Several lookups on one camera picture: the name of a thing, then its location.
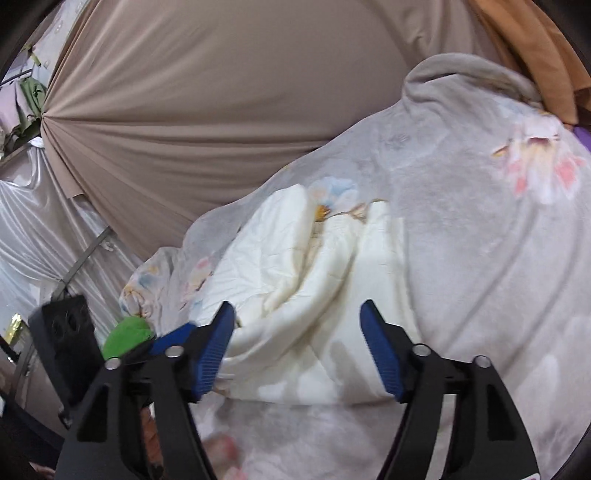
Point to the cream quilted jacket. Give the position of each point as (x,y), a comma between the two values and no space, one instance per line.
(286,286)

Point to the orange hanging cloth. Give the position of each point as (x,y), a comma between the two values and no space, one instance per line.
(531,46)

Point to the gold packet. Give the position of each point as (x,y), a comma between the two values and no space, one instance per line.
(14,328)

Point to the metal rail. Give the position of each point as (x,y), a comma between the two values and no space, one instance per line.
(85,256)

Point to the purple cloth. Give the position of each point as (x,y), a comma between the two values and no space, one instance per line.
(584,138)

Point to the green pillow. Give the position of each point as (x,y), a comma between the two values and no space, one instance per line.
(127,337)

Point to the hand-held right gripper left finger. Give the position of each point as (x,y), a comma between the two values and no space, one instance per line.
(212,355)

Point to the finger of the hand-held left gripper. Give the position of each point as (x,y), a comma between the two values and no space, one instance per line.
(173,340)

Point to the beige backdrop cloth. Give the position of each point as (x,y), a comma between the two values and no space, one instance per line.
(207,92)

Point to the grey floral blanket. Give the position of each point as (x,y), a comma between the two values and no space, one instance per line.
(461,258)

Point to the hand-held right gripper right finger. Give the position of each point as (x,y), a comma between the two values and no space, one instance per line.
(381,350)

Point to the silver satin curtain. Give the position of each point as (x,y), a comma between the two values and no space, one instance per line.
(32,221)

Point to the green hanging garment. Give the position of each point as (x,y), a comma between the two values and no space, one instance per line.
(34,94)

